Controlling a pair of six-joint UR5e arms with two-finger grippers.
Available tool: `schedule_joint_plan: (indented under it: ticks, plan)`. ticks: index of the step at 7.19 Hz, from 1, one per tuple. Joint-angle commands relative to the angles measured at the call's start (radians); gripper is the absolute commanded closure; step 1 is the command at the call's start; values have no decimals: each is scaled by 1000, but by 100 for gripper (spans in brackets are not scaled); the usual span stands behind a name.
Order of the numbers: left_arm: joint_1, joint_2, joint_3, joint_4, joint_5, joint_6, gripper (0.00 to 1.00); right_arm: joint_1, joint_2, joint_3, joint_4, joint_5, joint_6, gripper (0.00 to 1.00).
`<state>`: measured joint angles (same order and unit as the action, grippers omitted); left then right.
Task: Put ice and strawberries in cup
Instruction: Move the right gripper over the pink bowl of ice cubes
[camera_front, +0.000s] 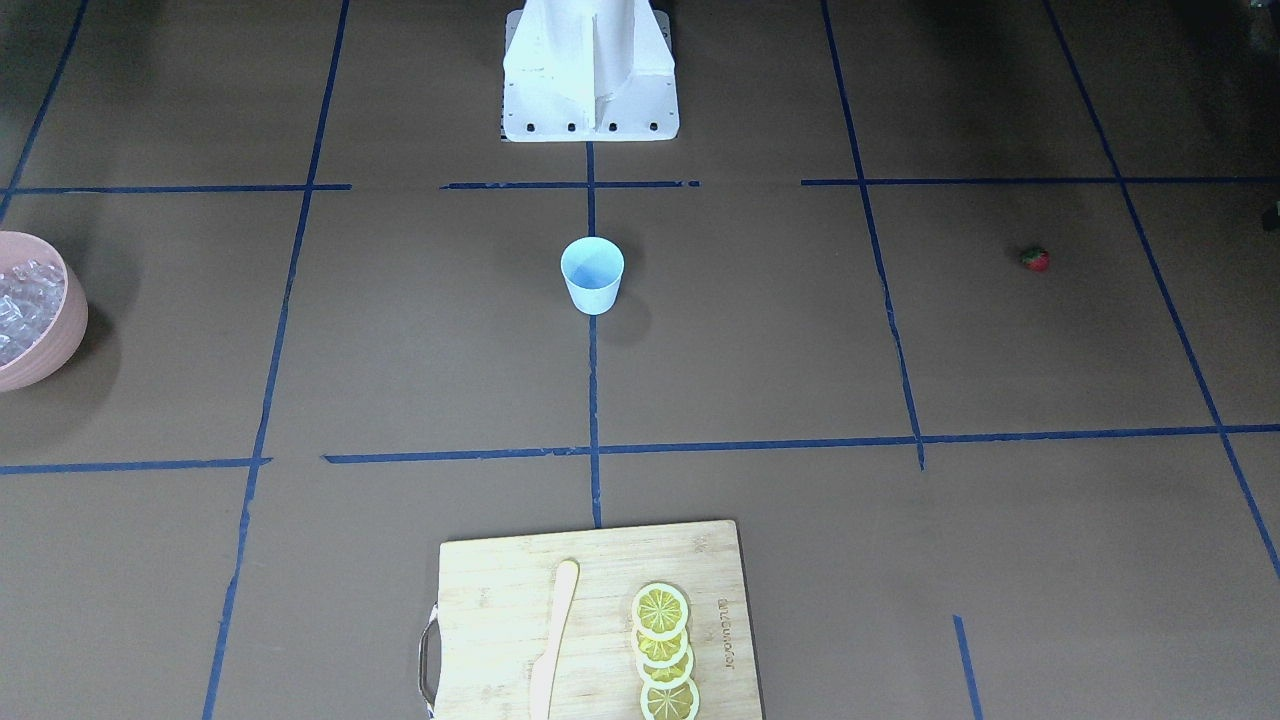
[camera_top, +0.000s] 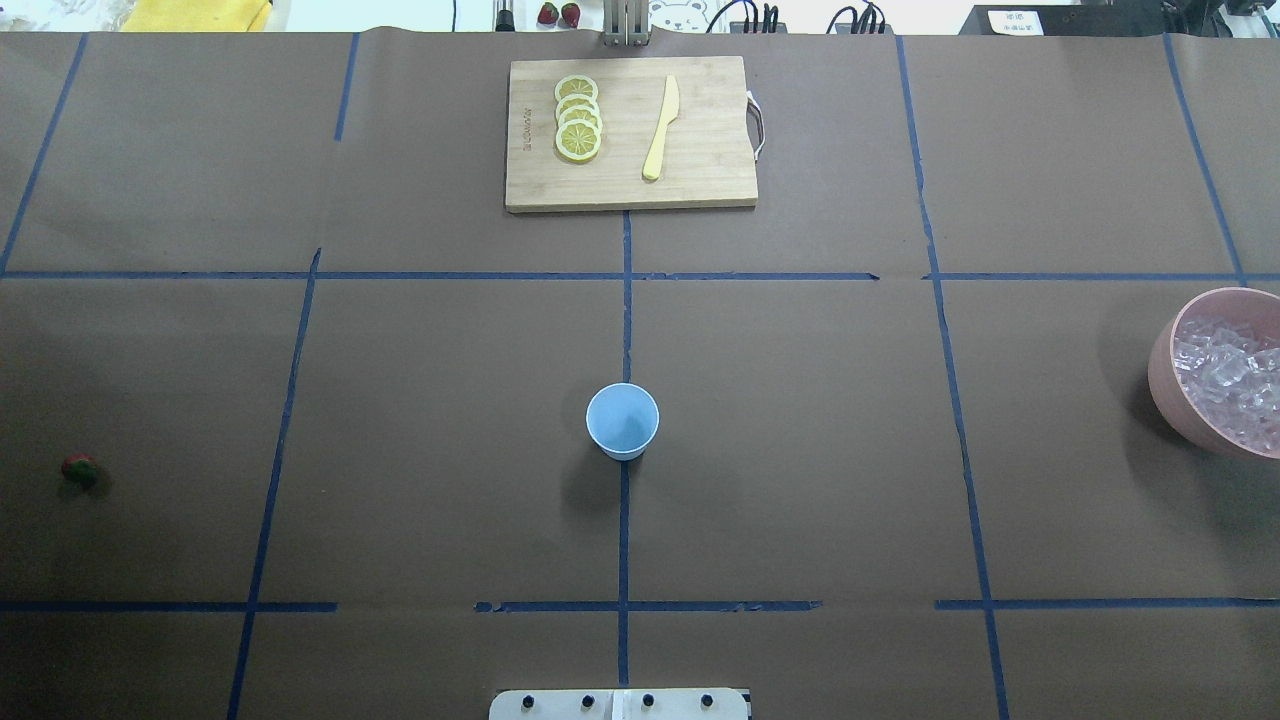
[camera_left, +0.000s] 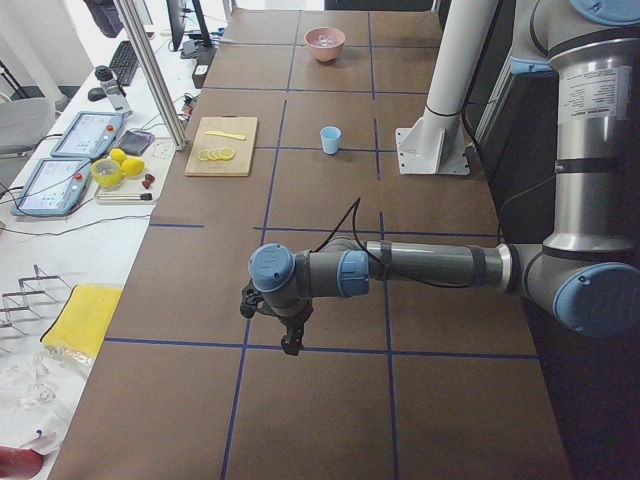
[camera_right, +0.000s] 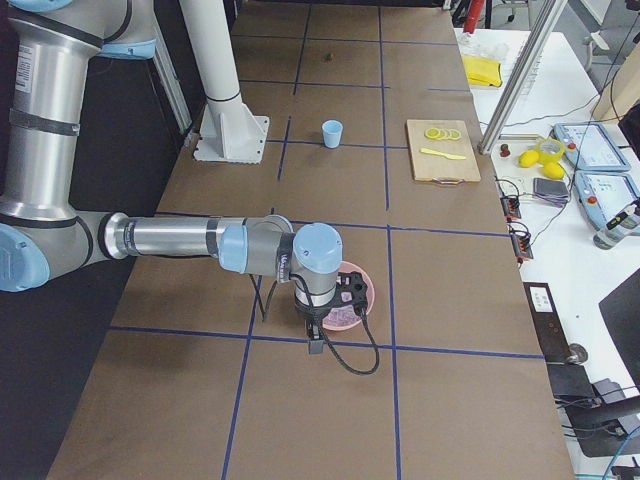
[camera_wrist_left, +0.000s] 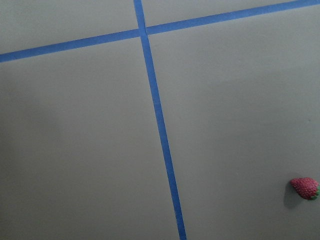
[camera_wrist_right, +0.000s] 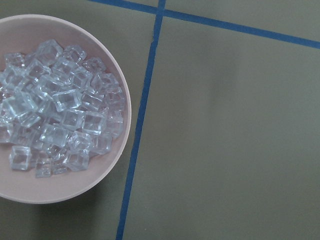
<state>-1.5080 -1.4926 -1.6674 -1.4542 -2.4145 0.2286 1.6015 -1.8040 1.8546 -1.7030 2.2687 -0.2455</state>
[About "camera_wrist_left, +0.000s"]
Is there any long blue tape strip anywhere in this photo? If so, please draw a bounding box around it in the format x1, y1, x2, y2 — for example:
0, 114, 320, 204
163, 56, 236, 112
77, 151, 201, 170
133, 0, 187, 240

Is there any crossing blue tape strip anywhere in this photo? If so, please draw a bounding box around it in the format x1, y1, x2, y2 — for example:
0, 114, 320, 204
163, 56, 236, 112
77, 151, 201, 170
0, 0, 320, 63

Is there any red toy strawberry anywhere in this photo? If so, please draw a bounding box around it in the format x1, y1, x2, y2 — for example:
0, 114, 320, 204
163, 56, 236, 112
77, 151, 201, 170
289, 177, 320, 201

